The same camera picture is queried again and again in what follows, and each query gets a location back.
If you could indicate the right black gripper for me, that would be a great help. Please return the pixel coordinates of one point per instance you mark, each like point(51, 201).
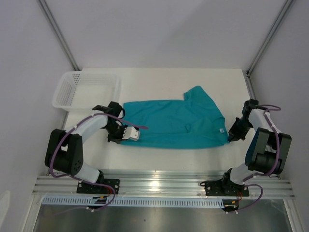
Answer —
point(234, 135)

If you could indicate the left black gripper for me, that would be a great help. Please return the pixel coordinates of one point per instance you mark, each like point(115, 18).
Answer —
point(118, 139)

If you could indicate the teal t-shirt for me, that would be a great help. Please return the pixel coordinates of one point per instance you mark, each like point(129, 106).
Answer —
point(192, 123)

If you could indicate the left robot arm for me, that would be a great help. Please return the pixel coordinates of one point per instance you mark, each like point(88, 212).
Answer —
point(65, 157)

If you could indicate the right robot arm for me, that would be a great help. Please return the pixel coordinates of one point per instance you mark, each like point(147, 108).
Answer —
point(237, 175)

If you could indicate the white plastic basket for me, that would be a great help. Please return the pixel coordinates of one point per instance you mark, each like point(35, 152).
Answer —
point(81, 91)

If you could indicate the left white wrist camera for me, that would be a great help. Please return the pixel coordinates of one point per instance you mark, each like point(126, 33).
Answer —
point(131, 133)

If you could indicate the left side aluminium rail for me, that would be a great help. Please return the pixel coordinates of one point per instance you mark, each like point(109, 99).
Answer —
point(54, 141)

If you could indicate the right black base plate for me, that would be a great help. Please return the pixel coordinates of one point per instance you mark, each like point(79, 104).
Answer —
point(221, 188)

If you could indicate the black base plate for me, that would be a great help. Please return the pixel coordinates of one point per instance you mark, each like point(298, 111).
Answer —
point(221, 188)
point(84, 188)

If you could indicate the aluminium mounting rail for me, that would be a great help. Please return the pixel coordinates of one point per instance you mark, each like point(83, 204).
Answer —
point(175, 184)

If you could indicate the right side aluminium rail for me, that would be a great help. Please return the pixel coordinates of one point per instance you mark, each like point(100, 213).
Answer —
point(253, 89)

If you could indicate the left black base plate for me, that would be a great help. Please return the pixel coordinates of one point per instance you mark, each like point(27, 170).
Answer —
point(84, 188)

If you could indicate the white slotted cable duct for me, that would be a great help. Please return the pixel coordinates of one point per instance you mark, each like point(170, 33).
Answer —
point(133, 201)

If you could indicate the left aluminium frame post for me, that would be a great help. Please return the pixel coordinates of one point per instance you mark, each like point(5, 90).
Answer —
point(58, 33)

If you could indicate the aluminium frame post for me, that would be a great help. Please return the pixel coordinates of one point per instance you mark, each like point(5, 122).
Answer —
point(275, 26)
point(58, 33)

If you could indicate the right aluminium frame post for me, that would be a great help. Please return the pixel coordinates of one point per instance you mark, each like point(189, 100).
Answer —
point(275, 26)

